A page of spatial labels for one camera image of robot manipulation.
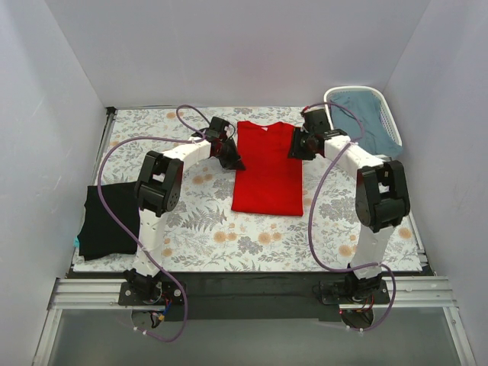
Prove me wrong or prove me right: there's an aluminium frame rail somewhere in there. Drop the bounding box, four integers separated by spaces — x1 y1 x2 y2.
50 276 458 309

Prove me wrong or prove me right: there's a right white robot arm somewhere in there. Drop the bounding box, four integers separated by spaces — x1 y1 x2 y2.
288 102 410 303

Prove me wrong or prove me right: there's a grey-blue t shirt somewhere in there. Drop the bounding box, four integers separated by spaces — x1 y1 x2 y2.
328 90 403 158

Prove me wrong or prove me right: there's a white plastic basket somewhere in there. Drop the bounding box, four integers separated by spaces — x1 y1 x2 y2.
323 85 403 160

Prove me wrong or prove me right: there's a floral table cloth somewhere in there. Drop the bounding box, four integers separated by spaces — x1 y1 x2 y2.
72 106 424 273

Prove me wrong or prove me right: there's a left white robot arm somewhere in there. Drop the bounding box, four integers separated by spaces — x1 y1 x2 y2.
124 117 245 305

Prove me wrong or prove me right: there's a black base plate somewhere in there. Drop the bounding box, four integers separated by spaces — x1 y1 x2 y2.
118 271 390 321

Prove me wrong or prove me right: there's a folded black t shirt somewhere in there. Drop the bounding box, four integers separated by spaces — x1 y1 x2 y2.
77 182 140 261

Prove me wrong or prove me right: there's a red t shirt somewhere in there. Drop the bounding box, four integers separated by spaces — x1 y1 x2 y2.
231 120 303 217

